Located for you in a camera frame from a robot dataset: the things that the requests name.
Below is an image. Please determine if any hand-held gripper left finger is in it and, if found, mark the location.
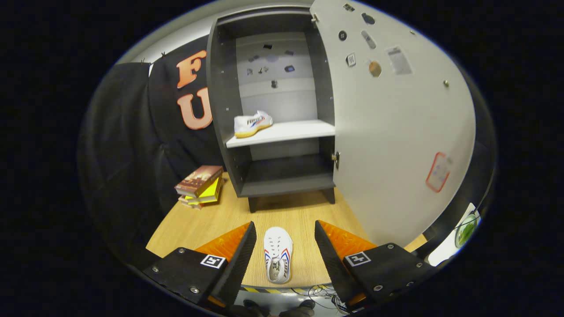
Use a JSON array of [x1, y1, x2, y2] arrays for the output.
[[142, 221, 257, 309]]

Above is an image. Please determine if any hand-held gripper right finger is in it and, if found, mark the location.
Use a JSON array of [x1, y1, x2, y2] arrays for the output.
[[314, 220, 437, 309]]

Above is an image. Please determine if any white canvas shoe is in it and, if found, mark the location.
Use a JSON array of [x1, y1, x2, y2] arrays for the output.
[[234, 110, 274, 139], [263, 227, 294, 284]]

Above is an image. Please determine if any beige shoe cabinet door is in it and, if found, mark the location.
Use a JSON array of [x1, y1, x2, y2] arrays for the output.
[[310, 0, 477, 247]]

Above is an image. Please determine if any dark grey shoe cabinet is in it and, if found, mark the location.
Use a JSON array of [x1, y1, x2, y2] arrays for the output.
[[206, 7, 338, 213]]

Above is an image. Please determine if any person's black shoe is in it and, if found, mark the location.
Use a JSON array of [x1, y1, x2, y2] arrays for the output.
[[279, 300, 316, 317], [228, 299, 270, 317]]

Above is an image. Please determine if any yellow black hazard tape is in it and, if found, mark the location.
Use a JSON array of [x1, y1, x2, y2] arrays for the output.
[[240, 286, 310, 295]]

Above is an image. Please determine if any thin reddish book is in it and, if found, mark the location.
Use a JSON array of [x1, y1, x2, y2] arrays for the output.
[[178, 195, 204, 210]]

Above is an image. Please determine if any yellow book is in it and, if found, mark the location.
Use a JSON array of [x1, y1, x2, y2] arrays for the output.
[[184, 176, 223, 206]]

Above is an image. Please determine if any white sheet with green print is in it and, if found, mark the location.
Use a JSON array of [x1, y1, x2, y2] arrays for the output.
[[428, 203, 482, 267]]

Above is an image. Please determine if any black backdrop cloth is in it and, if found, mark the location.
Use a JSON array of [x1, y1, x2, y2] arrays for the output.
[[77, 35, 227, 265]]

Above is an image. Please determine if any tangle of thin cables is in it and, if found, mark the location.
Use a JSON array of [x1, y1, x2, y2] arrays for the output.
[[291, 284, 353, 311]]

